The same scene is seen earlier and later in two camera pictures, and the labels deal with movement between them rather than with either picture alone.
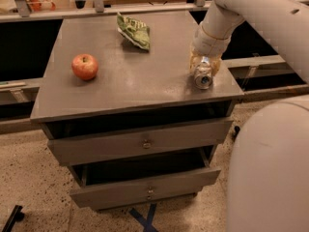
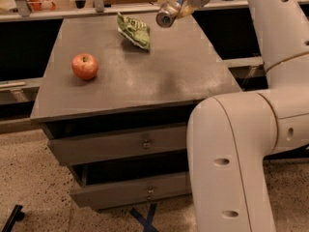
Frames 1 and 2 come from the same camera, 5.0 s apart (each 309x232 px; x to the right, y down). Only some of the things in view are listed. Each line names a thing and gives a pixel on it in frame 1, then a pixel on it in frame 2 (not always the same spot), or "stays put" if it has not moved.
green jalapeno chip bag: x=134 y=32 stays put
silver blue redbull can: x=203 y=73 -> x=166 y=14
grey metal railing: x=98 y=9 stays put
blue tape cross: x=146 y=222 stays put
